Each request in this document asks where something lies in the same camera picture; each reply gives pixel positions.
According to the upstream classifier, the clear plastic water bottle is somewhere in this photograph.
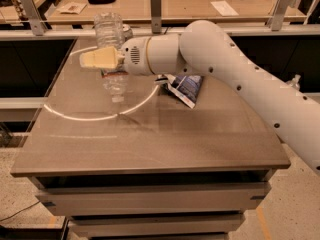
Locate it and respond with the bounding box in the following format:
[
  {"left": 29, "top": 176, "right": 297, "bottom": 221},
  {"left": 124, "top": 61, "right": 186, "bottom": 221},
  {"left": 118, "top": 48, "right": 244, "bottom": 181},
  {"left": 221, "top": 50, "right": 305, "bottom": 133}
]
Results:
[{"left": 94, "top": 12, "right": 129, "bottom": 103}]

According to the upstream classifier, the metal bracket post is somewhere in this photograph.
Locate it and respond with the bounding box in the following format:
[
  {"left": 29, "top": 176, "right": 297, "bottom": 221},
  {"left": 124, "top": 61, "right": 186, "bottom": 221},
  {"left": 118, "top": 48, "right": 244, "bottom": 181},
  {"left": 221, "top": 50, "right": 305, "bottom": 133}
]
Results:
[
  {"left": 267, "top": 0, "right": 291, "bottom": 31},
  {"left": 150, "top": 0, "right": 162, "bottom": 34},
  {"left": 20, "top": 0, "right": 47, "bottom": 36}
]

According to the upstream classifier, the left metal bracket post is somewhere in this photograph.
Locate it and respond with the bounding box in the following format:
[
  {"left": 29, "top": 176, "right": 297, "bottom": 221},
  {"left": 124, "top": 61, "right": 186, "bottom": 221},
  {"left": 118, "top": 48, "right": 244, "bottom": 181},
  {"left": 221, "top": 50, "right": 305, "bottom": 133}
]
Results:
[{"left": 20, "top": 0, "right": 47, "bottom": 36}]

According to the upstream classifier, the middle metal bracket post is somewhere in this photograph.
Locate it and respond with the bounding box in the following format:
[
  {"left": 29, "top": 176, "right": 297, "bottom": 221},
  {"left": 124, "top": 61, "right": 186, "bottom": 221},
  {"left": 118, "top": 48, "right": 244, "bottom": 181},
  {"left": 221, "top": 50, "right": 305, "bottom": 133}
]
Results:
[{"left": 150, "top": 0, "right": 162, "bottom": 34}]

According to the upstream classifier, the silver soda can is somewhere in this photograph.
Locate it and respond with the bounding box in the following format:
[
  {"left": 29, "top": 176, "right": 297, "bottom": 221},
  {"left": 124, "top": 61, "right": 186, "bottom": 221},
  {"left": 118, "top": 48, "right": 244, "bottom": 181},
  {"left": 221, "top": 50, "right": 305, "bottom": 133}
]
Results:
[{"left": 123, "top": 24, "right": 133, "bottom": 41}]

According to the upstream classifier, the clear bottle beside table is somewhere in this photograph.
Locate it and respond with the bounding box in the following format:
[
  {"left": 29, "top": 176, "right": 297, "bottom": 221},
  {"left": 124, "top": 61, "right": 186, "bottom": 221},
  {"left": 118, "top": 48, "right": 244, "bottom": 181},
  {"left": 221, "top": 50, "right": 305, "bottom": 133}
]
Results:
[{"left": 287, "top": 74, "right": 301, "bottom": 90}]

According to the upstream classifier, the right metal bracket post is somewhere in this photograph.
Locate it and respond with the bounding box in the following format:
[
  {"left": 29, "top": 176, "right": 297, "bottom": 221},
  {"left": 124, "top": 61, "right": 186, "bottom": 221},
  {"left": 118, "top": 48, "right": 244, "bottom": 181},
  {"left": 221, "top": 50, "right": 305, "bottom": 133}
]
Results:
[{"left": 267, "top": 0, "right": 291, "bottom": 31}]

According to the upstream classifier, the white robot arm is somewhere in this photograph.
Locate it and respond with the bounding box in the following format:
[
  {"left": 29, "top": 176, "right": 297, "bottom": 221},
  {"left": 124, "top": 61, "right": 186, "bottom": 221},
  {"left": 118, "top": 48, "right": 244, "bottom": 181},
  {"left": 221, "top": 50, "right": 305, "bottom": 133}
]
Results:
[{"left": 80, "top": 20, "right": 320, "bottom": 174}]

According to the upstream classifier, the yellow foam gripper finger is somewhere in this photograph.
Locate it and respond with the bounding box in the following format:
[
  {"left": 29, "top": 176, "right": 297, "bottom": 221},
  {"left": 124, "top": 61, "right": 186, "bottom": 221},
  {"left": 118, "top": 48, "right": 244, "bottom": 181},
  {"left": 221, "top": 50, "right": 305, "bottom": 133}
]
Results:
[{"left": 79, "top": 46, "right": 125, "bottom": 70}]

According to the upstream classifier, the brown paper packet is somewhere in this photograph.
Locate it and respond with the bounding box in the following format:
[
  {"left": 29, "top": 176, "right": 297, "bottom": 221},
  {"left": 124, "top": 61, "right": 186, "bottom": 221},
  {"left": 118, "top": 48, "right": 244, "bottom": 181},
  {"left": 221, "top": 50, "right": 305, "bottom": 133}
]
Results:
[{"left": 58, "top": 2, "right": 86, "bottom": 14}]

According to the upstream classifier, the grey drawer cabinet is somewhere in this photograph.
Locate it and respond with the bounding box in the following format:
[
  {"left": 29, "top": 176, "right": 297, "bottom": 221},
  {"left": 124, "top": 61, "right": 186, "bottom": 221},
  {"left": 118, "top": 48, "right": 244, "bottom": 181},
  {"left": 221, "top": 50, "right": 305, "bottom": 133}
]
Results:
[{"left": 29, "top": 170, "right": 278, "bottom": 240}]

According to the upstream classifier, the small white paper note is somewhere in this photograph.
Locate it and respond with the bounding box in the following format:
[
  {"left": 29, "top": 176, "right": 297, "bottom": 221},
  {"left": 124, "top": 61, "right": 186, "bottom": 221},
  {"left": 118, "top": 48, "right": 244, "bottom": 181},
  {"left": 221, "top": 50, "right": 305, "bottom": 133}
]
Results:
[{"left": 211, "top": 1, "right": 238, "bottom": 16}]

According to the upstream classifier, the black floor cable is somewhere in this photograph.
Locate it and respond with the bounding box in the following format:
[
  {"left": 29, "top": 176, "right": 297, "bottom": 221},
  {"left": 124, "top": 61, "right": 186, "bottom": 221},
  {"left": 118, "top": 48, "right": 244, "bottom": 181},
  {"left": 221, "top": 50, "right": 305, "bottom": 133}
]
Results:
[{"left": 0, "top": 200, "right": 41, "bottom": 223}]

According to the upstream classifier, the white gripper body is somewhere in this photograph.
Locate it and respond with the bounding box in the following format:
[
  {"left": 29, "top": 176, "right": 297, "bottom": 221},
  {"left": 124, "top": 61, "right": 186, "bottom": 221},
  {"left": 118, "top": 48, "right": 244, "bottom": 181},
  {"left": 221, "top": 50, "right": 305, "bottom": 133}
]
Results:
[{"left": 121, "top": 37, "right": 153, "bottom": 76}]

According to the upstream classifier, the black object on back desk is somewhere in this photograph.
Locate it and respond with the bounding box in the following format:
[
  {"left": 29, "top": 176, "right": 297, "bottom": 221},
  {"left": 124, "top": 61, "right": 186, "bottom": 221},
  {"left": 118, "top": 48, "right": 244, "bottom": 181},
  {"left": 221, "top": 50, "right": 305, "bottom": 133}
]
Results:
[{"left": 88, "top": 0, "right": 116, "bottom": 5}]

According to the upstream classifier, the blue white chip bag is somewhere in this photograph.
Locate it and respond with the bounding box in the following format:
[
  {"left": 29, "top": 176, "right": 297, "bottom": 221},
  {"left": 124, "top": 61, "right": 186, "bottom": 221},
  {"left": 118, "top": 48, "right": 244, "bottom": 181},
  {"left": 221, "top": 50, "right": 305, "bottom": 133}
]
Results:
[{"left": 156, "top": 74, "right": 203, "bottom": 109}]

